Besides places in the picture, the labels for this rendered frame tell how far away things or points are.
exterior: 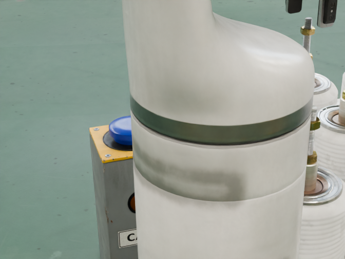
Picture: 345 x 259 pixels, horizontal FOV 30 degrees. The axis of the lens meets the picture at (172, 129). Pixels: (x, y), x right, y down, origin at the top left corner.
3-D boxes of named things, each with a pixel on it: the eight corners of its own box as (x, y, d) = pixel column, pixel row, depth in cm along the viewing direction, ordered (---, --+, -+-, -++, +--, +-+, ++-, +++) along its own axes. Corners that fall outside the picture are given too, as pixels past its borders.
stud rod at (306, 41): (308, 70, 89) (313, 17, 85) (306, 72, 88) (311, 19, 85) (301, 69, 89) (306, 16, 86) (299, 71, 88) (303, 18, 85)
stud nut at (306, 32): (316, 32, 86) (317, 26, 86) (312, 36, 85) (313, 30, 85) (302, 30, 87) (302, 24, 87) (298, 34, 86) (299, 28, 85)
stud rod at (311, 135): (312, 172, 66) (318, 106, 63) (309, 177, 65) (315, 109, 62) (303, 170, 66) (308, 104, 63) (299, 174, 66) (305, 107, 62)
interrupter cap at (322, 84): (265, 80, 91) (265, 76, 91) (310, 72, 94) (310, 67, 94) (294, 101, 85) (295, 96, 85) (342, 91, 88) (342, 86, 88)
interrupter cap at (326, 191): (351, 179, 68) (352, 173, 67) (328, 216, 62) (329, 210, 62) (283, 162, 71) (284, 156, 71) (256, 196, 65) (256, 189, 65)
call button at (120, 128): (155, 148, 62) (154, 129, 61) (114, 154, 61) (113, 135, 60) (145, 130, 65) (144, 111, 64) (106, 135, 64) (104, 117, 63)
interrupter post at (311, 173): (319, 185, 67) (322, 157, 65) (311, 196, 65) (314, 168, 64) (298, 179, 68) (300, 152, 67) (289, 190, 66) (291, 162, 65)
